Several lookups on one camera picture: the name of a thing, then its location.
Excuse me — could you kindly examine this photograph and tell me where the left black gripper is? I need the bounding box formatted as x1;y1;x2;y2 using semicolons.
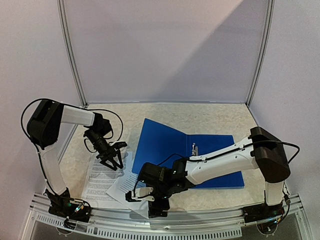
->
86;129;124;171

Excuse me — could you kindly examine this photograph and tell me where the printed paper sheet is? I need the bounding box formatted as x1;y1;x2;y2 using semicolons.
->
106;151;148;219
81;155;127;209

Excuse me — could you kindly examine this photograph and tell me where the blue plastic folder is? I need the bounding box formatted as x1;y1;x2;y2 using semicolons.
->
131;118;234;175

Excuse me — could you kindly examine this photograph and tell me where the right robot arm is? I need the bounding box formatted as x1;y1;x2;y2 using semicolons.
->
130;126;300;222

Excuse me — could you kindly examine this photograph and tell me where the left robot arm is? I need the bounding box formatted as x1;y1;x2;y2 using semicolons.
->
21;98;127;217

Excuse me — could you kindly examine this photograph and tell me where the metal folder clip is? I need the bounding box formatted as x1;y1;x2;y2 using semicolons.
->
191;143;199;156

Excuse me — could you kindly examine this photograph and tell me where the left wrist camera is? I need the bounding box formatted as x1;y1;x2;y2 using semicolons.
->
112;141;128;150

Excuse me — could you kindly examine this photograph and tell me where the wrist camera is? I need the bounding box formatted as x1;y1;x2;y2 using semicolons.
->
112;141;128;150
125;187;155;202

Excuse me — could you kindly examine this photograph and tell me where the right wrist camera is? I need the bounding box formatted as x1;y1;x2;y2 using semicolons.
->
125;187;155;202

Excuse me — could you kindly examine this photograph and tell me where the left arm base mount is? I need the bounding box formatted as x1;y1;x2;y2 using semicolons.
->
45;188;92;223

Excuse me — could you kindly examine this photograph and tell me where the aluminium front rail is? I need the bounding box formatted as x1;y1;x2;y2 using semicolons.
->
22;193;313;240

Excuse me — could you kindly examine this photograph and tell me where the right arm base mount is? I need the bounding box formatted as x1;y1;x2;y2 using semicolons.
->
241;191;291;236

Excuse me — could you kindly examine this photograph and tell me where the right aluminium frame post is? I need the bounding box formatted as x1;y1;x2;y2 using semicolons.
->
245;0;275;108

